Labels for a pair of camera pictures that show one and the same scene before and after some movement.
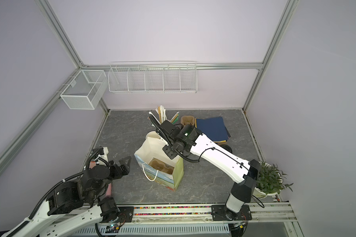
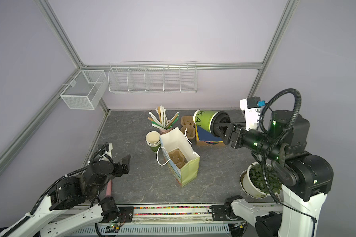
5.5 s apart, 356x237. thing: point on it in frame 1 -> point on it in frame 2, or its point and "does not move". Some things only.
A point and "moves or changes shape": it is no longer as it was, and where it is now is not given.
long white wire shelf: [153, 77] does not move
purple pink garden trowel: [109, 190] does not move
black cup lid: [226, 147] -> [218, 117]
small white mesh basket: [84, 90] does not move
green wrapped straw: [175, 118] does not move
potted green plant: [270, 180] does not move
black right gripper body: [171, 150] -> [255, 142]
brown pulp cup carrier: [159, 165] -> [177, 158]
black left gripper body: [116, 173] does not move
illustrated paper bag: [155, 163] moves or changes shape
